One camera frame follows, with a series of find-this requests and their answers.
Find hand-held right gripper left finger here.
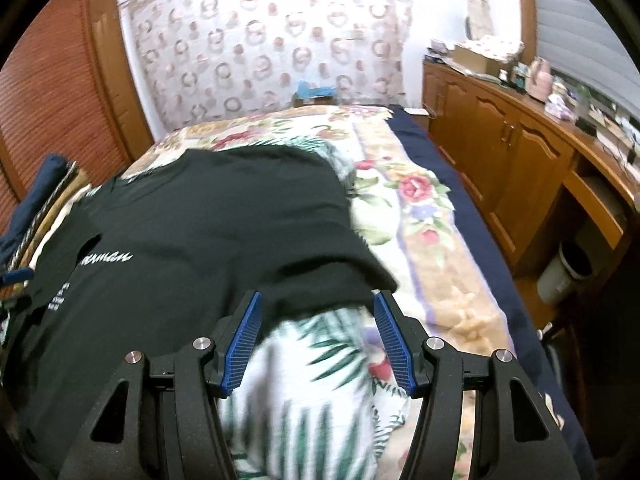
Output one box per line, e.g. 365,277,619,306
60,290,263,480

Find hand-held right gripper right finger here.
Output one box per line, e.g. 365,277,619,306
372,290,586,480

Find black t-shirt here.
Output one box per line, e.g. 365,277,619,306
0,146,398,480

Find leaf print bed sheet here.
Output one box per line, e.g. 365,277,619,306
220,140,412,480

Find navy bed sheet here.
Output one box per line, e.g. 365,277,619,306
387,107,598,480

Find floral blanket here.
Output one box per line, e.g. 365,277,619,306
122,105,516,480

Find white waste bin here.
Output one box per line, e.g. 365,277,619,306
537,242,596,306

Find cream folded cloth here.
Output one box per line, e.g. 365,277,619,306
25,175,97,273

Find wooden sideboard cabinet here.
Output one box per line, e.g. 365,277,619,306
422,57,640,281

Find patterned folded quilts stack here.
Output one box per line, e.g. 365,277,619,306
10,162,81,263

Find navy folded cloth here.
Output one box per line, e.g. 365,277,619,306
0,154,71,266

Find blue box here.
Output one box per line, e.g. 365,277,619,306
292,81,337,107

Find purple tissue box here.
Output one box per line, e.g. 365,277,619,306
545,95,576,122

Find cardboard box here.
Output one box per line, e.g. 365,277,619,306
452,42,511,77

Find pink jug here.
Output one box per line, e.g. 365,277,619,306
530,57,553,101

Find circle print curtain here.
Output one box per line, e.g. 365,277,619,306
120,0,416,131

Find floral cloth on box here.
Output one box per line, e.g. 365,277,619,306
465,34,523,61

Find louvered wooden wardrobe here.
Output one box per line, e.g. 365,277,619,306
0,0,153,261

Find grey window blind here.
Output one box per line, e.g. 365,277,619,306
530,0,640,126

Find wooden window frame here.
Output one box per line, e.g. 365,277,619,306
517,0,540,63

